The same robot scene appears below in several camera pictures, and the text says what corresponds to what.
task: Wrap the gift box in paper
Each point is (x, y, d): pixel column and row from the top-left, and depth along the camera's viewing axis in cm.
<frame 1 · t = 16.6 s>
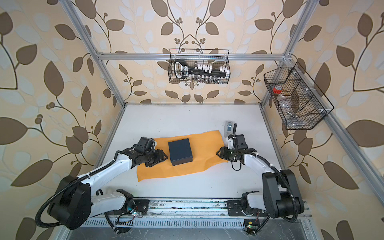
left hand: (165, 157, 85), fingers open
right hand: (220, 155, 89), fingers open
dark navy gift box: (180, 151, 89), point 7 cm above the table
orange wrapping paper sheet: (204, 146, 98), on the table
grey tape dispenser: (228, 128, 104), point 4 cm above the table

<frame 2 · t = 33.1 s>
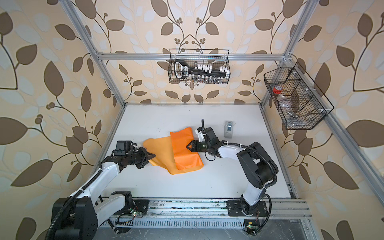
left hand: (155, 153, 83), fingers closed
right hand: (191, 148, 91), fingers open
orange wrapping paper sheet: (171, 153, 95), on the table
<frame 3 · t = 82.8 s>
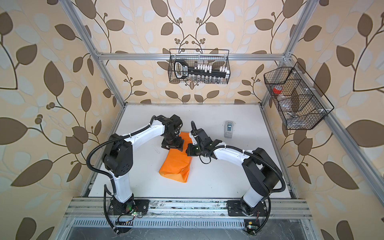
left hand: (179, 148, 87), fingers open
right hand: (185, 152, 86), fingers closed
orange wrapping paper sheet: (176, 164, 83), point 8 cm above the table
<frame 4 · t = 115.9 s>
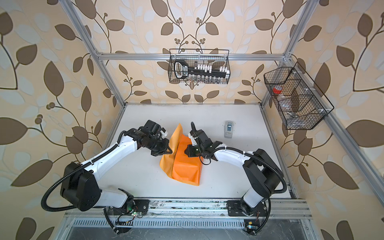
left hand: (173, 150, 79), fingers closed
right hand: (185, 153, 85), fingers closed
orange wrapping paper sheet: (177, 164, 84), point 8 cm above the table
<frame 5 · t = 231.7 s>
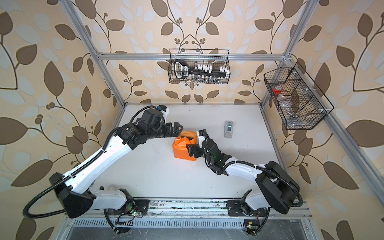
left hand: (177, 127, 72), fingers open
right hand: (192, 145, 84), fingers open
orange wrapping paper sheet: (180, 149, 84), point 13 cm above the table
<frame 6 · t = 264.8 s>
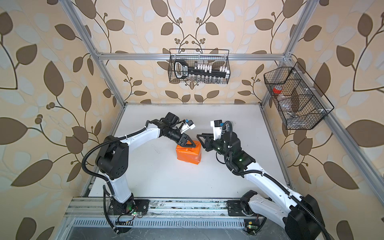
left hand: (194, 145, 81), fingers open
right hand: (199, 137, 73), fingers open
